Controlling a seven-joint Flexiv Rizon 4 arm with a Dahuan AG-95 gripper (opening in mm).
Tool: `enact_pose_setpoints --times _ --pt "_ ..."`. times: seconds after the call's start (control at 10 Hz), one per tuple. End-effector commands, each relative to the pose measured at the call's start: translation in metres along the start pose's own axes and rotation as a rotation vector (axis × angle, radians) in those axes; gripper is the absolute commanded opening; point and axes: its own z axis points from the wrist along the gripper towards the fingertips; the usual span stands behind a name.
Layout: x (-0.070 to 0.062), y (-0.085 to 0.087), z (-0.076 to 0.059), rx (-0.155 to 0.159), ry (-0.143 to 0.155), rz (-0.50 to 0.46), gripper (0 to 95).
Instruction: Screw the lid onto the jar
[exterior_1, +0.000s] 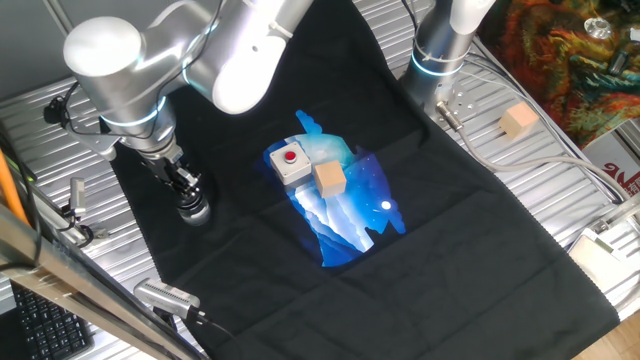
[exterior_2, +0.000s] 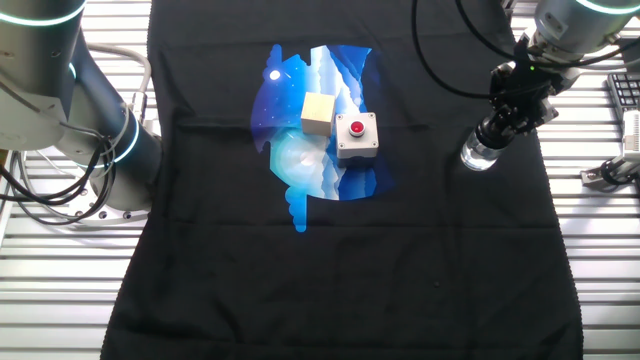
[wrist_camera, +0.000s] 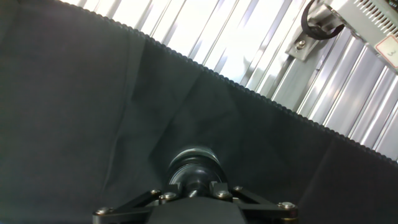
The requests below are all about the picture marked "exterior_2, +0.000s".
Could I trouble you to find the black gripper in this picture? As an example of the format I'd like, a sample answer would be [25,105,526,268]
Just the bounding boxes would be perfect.
[488,47,560,137]

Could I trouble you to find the clear glass jar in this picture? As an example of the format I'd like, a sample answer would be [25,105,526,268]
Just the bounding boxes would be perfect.
[459,130,504,173]

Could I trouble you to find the black keyboard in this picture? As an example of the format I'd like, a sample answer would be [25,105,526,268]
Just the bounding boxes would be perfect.
[606,72,640,122]

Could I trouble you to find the grey box with red button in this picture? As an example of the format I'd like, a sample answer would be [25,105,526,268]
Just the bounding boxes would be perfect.
[333,112,380,160]

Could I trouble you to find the wooden cube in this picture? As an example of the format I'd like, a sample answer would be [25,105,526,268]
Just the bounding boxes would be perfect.
[299,92,337,137]

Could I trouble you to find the black cloth with blue print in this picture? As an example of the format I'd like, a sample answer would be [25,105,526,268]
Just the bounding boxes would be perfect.
[99,0,586,360]

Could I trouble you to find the aluminium camera bracket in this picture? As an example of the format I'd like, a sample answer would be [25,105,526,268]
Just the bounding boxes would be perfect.
[579,149,640,190]

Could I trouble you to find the black looped camera cable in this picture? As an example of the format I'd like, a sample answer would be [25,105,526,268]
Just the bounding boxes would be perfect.
[599,158,627,187]

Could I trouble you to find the small silver exterior camera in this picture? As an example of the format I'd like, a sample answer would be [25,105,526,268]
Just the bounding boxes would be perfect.
[621,109,640,154]

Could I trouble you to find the thick grey base cable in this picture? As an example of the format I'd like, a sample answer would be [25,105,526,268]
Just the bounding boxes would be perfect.
[84,42,154,126]

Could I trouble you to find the black base cable bundle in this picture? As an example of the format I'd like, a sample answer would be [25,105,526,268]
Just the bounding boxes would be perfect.
[0,122,119,226]

